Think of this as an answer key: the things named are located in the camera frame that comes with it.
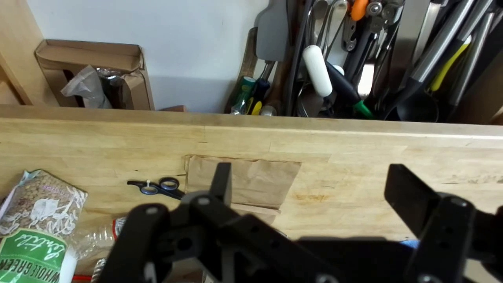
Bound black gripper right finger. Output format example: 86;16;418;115
384;162;503;283

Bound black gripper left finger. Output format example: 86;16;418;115
96;162;343;283

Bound wooden drawer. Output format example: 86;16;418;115
0;0;503;127

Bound black ladle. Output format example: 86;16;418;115
385;0;489;122

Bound grey spatula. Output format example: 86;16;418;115
255;0;291;80

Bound green topped grain bag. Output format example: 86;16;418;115
0;168;90;283

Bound grey plastic bag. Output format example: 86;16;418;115
60;64;115;110

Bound cardboard box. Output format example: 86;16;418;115
33;38;156;111

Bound black handled scissors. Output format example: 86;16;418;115
126;176;187;201

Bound green handled screwdriver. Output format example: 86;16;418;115
229;75;258;116

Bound yellow handled utensil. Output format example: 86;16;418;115
429;36;473;93

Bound black handle with green end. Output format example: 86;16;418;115
324;60;374;119

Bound white handled utensil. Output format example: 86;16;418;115
302;44;335;99

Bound orange handled tool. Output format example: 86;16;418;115
349;0;371;22

